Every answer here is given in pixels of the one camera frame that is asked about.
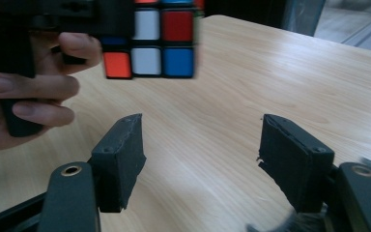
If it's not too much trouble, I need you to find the grey translucent panel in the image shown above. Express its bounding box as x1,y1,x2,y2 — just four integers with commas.
281,0,327,38

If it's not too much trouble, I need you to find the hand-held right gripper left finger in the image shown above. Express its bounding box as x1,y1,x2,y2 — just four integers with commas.
91,112,148,214

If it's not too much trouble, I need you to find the grey fluffy cloth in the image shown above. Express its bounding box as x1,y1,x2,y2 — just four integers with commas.
245,149,371,232

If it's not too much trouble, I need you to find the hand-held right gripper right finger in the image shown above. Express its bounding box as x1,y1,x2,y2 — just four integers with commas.
256,113,336,215

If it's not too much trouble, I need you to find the dark furniture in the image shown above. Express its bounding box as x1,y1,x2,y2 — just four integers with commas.
204,0,288,30

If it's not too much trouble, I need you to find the colourful puzzle cube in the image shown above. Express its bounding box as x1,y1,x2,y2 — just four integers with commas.
101,0,206,80

